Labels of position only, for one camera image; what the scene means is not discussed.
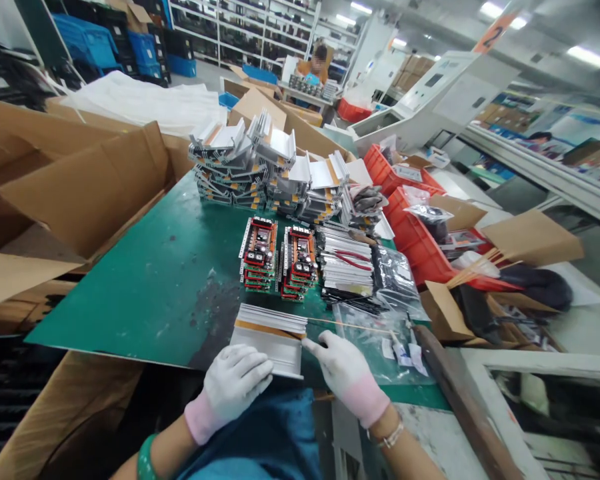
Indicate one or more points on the person's body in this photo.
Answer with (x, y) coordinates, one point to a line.
(260, 440)

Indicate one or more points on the storage shelf rack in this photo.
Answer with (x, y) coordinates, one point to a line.
(260, 30)

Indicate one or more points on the orange hanging sign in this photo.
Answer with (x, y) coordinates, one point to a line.
(495, 32)

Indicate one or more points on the thin wooden stick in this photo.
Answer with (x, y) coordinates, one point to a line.
(360, 326)

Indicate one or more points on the person's right hand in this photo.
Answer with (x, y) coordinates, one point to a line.
(347, 375)

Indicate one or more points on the row of red circuit boards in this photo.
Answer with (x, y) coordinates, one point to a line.
(297, 265)
(258, 252)

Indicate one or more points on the white machine cabinet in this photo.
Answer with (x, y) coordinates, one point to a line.
(445, 95)

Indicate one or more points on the small brown cardboard box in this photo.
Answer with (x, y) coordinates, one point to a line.
(445, 312)

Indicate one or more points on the cardboard flap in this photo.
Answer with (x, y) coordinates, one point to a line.
(15, 275)

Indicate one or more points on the small red crate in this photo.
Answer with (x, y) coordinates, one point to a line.
(352, 110)

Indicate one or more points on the plastic bag of black parts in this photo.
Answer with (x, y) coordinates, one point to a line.
(395, 275)

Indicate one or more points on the stack of flat aluminium plates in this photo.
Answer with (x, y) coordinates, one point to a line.
(342, 277)

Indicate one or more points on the large red plastic crate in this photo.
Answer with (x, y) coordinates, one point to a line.
(420, 240)

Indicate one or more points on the brown wooden bar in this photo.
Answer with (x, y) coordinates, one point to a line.
(460, 400)

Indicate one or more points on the pile of white foam sheets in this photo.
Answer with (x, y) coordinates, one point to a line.
(145, 102)

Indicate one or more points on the stack of blue crates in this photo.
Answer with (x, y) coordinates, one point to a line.
(130, 47)

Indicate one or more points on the stack of black trays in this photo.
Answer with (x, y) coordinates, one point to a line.
(10, 380)

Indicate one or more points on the small white tube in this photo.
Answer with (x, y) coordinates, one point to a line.
(399, 347)

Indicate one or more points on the bundle of wooden sticks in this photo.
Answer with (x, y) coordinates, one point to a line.
(480, 267)

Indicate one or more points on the white metal frame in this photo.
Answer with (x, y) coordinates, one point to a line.
(480, 370)

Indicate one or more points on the conveyor line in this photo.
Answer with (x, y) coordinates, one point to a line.
(545, 170)

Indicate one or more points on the person's left hand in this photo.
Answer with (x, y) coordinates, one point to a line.
(232, 385)

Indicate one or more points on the grey work gloves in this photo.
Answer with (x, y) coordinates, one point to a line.
(367, 199)

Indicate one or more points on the green table mat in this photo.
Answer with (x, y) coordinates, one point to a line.
(145, 280)

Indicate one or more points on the red pliers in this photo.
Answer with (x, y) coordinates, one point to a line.
(352, 259)

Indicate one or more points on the pile of aluminium heat sinks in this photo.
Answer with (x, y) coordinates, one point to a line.
(270, 170)

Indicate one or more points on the group of open cardboard boxes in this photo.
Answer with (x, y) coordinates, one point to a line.
(280, 112)

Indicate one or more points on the single aluminium heat sink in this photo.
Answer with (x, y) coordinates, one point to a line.
(275, 345)

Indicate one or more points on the clear plastic bags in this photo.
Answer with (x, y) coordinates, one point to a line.
(375, 355)

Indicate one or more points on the large open cardboard box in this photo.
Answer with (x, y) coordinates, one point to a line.
(85, 185)

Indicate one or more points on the tall cardboard box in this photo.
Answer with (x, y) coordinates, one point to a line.
(65, 420)

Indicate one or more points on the work table with parts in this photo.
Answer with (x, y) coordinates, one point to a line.
(307, 90)

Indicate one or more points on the person's left fingers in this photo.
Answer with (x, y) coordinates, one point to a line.
(257, 370)

